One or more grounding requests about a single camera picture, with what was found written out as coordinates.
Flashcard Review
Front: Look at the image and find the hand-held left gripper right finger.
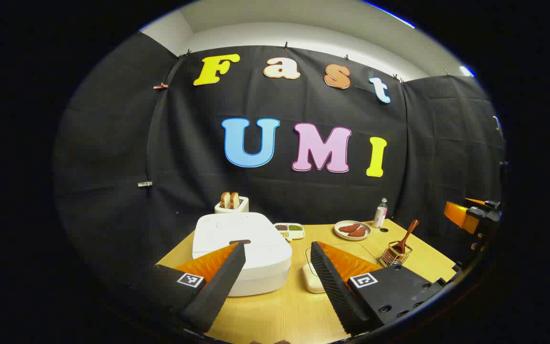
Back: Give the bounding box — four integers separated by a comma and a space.
310, 241, 447, 335

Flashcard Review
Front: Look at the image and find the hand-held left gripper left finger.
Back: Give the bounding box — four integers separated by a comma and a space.
153, 242, 247, 333

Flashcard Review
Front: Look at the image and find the white rice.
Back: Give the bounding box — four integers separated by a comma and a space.
303, 264, 326, 293

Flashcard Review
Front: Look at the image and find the white rice cooker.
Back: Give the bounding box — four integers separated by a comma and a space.
192, 213, 293, 297

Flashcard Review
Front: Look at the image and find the brown wooden spoon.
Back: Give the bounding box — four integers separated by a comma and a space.
393, 219, 420, 254

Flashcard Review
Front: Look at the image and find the metal wire chopstick holder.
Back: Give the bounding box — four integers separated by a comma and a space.
380, 241, 413, 267

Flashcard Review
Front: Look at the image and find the clear glass rice container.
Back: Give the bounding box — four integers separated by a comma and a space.
302, 243, 380, 294

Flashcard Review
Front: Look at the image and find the white round plate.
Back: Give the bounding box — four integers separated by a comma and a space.
334, 220, 372, 241

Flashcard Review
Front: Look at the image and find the white divided spice dish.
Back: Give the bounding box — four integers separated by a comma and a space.
274, 223, 306, 240

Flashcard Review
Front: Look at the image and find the white toaster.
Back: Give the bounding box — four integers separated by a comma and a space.
214, 196, 250, 214

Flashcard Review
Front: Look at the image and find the clear bottle with pink label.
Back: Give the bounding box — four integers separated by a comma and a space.
373, 198, 388, 228

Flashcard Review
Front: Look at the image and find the black backdrop cloth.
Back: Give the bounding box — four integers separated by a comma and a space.
53, 31, 507, 287

